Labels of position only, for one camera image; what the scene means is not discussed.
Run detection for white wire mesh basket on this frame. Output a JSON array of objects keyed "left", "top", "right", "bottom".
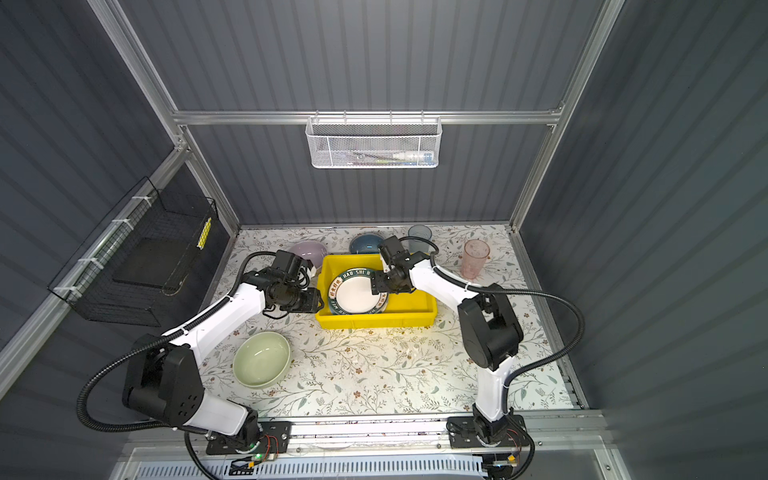
[{"left": 305, "top": 114, "right": 443, "bottom": 169}]

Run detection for yellow tag on basket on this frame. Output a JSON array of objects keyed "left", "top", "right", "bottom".
[{"left": 196, "top": 217, "right": 212, "bottom": 250}]

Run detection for grey translucent cup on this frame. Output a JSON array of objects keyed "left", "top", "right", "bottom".
[{"left": 407, "top": 225, "right": 432, "bottom": 254}]

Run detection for green ceramic bowl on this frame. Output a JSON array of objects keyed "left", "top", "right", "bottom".
[{"left": 232, "top": 331, "right": 292, "bottom": 389}]

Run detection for items in white basket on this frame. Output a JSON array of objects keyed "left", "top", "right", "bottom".
[{"left": 330, "top": 151, "right": 437, "bottom": 168}]

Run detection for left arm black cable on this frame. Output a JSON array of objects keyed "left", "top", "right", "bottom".
[{"left": 76, "top": 250, "right": 283, "bottom": 480}]

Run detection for yellow plastic bin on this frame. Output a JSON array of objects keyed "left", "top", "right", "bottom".
[{"left": 315, "top": 254, "right": 438, "bottom": 329}]

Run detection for black wire basket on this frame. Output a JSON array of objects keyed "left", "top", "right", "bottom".
[{"left": 48, "top": 183, "right": 219, "bottom": 327}]

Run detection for dark blue ceramic bowl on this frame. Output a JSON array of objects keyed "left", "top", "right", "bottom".
[{"left": 349, "top": 233, "right": 383, "bottom": 254}]

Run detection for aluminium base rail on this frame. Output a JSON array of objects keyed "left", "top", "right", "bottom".
[{"left": 118, "top": 410, "right": 615, "bottom": 463}]

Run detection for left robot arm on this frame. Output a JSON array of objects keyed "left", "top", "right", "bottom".
[{"left": 122, "top": 250, "right": 324, "bottom": 448}]

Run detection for pink translucent cup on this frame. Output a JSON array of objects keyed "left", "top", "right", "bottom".
[{"left": 460, "top": 239, "right": 490, "bottom": 280}]

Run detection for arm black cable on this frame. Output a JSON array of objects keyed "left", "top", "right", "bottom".
[
  {"left": 76, "top": 250, "right": 283, "bottom": 480},
  {"left": 398, "top": 235, "right": 586, "bottom": 480}
]

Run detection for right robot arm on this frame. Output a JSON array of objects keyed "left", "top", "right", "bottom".
[{"left": 371, "top": 236, "right": 524, "bottom": 445}]

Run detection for purple ceramic bowl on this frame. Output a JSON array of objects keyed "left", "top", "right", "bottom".
[{"left": 289, "top": 240, "right": 328, "bottom": 270}]

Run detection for green rim lettered plate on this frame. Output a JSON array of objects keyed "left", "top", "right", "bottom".
[{"left": 328, "top": 268, "right": 389, "bottom": 315}]

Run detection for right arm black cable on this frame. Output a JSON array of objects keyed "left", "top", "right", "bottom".
[{"left": 398, "top": 235, "right": 586, "bottom": 480}]

